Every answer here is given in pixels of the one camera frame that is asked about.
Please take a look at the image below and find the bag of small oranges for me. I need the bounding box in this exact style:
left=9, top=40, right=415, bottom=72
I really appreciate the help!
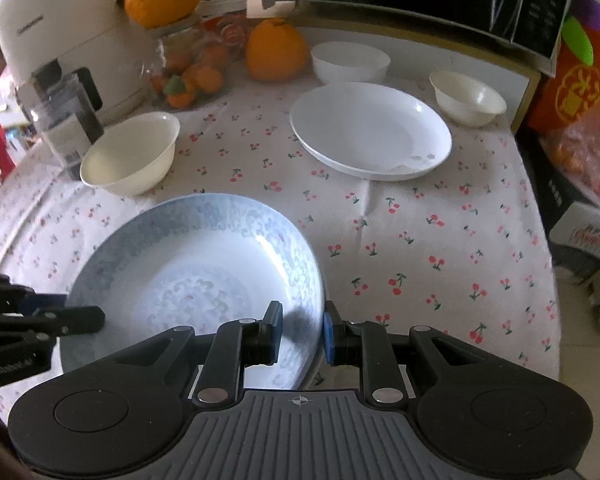
left=145, top=25, right=246, bottom=111

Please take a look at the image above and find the cream bowl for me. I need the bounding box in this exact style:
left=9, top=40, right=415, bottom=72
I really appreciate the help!
left=429, top=70, right=507, bottom=128
left=79, top=111, right=182, bottom=197

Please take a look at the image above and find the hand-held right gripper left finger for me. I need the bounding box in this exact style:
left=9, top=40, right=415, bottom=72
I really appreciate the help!
left=97, top=301, right=285, bottom=408

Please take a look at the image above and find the dark glass jar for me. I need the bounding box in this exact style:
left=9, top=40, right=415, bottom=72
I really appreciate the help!
left=17, top=60, right=105, bottom=181

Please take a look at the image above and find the white bowl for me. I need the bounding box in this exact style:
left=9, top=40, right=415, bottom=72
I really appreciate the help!
left=310, top=41, right=391, bottom=86

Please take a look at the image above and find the red lidded container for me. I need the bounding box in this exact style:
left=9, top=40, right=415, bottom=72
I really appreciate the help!
left=202, top=16, right=253, bottom=58

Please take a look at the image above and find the blue patterned plate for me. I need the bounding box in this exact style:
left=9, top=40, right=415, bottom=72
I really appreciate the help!
left=59, top=192, right=326, bottom=391

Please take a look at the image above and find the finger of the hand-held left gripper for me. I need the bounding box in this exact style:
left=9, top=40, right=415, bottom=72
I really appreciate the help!
left=22, top=292, right=106, bottom=339

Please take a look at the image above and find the white air fryer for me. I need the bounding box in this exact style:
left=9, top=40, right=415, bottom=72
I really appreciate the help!
left=0, top=0, right=151, bottom=126

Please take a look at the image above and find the white plate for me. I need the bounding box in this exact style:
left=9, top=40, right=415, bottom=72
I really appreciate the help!
left=289, top=82, right=453, bottom=182

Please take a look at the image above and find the cherry print tablecloth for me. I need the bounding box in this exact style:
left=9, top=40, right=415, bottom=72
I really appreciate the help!
left=0, top=67, right=563, bottom=426

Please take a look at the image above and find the red gift box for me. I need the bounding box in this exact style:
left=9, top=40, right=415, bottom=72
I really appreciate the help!
left=522, top=0, right=600, bottom=141

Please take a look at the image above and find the black and white cardboard box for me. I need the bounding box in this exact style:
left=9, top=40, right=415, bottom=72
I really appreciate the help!
left=517, top=127, right=600, bottom=281

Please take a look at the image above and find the plastic bag of red fruit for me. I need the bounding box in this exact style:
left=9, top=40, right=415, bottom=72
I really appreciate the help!
left=542, top=120, right=600, bottom=196

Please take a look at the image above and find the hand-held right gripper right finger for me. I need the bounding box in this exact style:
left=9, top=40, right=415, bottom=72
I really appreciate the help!
left=322, top=301, right=506, bottom=406

